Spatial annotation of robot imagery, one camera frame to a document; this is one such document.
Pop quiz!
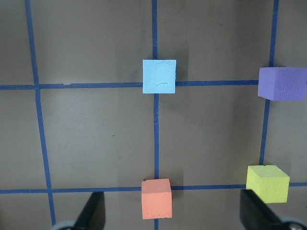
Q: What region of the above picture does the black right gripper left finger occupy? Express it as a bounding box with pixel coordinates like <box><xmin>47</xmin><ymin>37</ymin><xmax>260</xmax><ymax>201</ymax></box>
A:
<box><xmin>73</xmin><ymin>192</ymin><xmax>106</xmax><ymax>230</ymax></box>

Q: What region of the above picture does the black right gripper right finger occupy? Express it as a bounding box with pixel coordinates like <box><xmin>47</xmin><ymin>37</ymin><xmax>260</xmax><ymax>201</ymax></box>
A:
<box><xmin>240</xmin><ymin>189</ymin><xmax>285</xmax><ymax>230</ymax></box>

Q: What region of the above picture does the light blue block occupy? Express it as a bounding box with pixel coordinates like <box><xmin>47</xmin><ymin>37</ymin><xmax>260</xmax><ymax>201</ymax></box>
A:
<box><xmin>142</xmin><ymin>59</ymin><xmax>177</xmax><ymax>94</ymax></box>

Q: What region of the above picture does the yellow foam block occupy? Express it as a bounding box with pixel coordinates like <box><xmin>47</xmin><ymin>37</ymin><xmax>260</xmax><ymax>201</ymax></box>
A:
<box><xmin>246</xmin><ymin>165</ymin><xmax>290</xmax><ymax>204</ymax></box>

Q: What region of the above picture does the orange block, near right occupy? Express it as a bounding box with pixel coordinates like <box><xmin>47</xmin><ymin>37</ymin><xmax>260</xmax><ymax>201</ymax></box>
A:
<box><xmin>141</xmin><ymin>179</ymin><xmax>172</xmax><ymax>219</ymax></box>

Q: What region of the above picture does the purple block, right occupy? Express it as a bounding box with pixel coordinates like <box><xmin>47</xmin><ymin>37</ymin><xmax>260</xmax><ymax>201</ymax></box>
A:
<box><xmin>258</xmin><ymin>67</ymin><xmax>307</xmax><ymax>101</ymax></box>

